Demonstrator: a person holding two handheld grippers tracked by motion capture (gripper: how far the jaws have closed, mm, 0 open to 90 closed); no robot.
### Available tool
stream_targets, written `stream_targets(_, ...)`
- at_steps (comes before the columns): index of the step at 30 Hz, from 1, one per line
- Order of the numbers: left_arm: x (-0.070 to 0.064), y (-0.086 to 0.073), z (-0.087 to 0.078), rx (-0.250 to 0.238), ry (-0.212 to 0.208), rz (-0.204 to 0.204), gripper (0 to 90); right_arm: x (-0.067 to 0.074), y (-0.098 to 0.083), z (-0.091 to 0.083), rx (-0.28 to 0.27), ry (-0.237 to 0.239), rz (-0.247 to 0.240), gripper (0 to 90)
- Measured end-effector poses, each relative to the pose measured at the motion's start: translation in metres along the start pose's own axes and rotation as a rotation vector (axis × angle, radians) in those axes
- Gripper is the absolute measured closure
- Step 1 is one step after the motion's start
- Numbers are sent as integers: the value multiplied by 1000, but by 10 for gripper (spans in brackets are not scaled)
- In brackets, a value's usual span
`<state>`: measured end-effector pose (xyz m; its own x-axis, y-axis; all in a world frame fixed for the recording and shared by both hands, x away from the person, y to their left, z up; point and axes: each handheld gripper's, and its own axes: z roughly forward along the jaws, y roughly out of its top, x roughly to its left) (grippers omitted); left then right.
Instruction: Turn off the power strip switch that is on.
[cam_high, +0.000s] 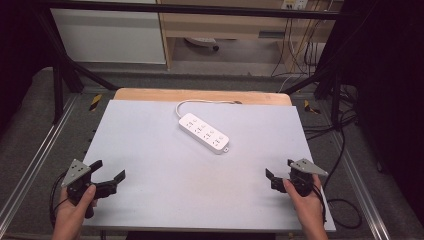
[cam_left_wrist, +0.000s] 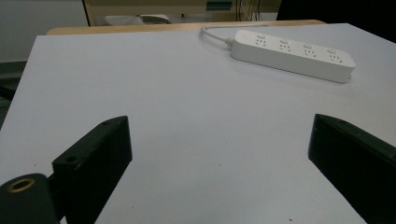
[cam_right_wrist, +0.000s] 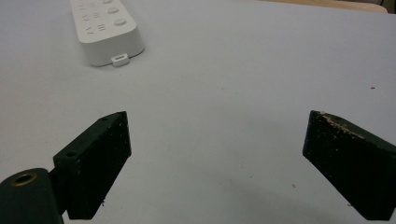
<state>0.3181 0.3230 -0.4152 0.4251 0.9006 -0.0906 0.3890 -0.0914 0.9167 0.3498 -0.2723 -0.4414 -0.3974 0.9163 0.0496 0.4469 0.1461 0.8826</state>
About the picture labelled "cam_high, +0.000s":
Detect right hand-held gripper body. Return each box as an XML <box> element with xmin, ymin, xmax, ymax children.
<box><xmin>285</xmin><ymin>158</ymin><xmax>330</xmax><ymax>198</ymax></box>

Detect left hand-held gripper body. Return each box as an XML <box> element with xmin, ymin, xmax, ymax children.
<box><xmin>61</xmin><ymin>158</ymin><xmax>100</xmax><ymax>220</ymax></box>

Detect person's right hand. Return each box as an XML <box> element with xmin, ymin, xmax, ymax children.
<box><xmin>282</xmin><ymin>173</ymin><xmax>327</xmax><ymax>235</ymax></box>

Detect person's left hand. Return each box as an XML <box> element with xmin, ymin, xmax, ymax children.
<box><xmin>51</xmin><ymin>184</ymin><xmax>98</xmax><ymax>235</ymax></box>

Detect yellow black tape marker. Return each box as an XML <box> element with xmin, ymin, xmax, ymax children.
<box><xmin>88</xmin><ymin>93</ymin><xmax>103</xmax><ymax>112</ymax></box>
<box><xmin>303</xmin><ymin>99</ymin><xmax>322</xmax><ymax>115</ymax></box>

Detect white power strip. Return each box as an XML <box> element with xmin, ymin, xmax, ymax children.
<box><xmin>177</xmin><ymin>112</ymin><xmax>231</xmax><ymax>156</ymax></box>

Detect wooden board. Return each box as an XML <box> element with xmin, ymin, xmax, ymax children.
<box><xmin>113</xmin><ymin>87</ymin><xmax>294</xmax><ymax>107</ymax></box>

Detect black curtain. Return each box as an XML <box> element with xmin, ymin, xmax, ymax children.
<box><xmin>328</xmin><ymin>0</ymin><xmax>424</xmax><ymax>218</ymax></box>
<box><xmin>0</xmin><ymin>0</ymin><xmax>54</xmax><ymax>129</ymax></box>

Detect white cabinet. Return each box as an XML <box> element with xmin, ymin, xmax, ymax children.
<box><xmin>50</xmin><ymin>0</ymin><xmax>167</xmax><ymax>65</ymax></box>

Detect office chair base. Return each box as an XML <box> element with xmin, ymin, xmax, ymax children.
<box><xmin>184</xmin><ymin>36</ymin><xmax>221</xmax><ymax>52</ymax></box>

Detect wooden desk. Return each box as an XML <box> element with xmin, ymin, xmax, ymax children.
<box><xmin>156</xmin><ymin>0</ymin><xmax>344</xmax><ymax>73</ymax></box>

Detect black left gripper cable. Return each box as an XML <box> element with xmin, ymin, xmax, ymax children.
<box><xmin>48</xmin><ymin>170</ymin><xmax>70</xmax><ymax>228</ymax></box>

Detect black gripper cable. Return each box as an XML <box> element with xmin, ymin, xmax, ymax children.
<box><xmin>48</xmin><ymin>170</ymin><xmax>70</xmax><ymax>228</ymax></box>
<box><xmin>312</xmin><ymin>128</ymin><xmax>364</xmax><ymax>231</ymax></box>

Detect aluminium rail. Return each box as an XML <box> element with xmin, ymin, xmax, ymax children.
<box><xmin>330</xmin><ymin>131</ymin><xmax>392</xmax><ymax>240</ymax></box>
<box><xmin>0</xmin><ymin>94</ymin><xmax>80</xmax><ymax>228</ymax></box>

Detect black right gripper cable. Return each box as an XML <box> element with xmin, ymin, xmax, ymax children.
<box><xmin>312</xmin><ymin>128</ymin><xmax>364</xmax><ymax>231</ymax></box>

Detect black floor cables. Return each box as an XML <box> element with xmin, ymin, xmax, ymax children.
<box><xmin>301</xmin><ymin>81</ymin><xmax>360</xmax><ymax>142</ymax></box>

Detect black metal frame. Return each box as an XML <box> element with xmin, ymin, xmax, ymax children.
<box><xmin>31</xmin><ymin>0</ymin><xmax>349</xmax><ymax>129</ymax></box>

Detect white power strip cable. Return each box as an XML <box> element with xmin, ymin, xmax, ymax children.
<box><xmin>174</xmin><ymin>98</ymin><xmax>243</xmax><ymax>120</ymax></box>

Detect hanging background cables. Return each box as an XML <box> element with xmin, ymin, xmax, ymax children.
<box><xmin>270</xmin><ymin>9</ymin><xmax>329</xmax><ymax>78</ymax></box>

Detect white wall socket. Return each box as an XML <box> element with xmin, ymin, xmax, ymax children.
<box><xmin>280</xmin><ymin>0</ymin><xmax>310</xmax><ymax>11</ymax></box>

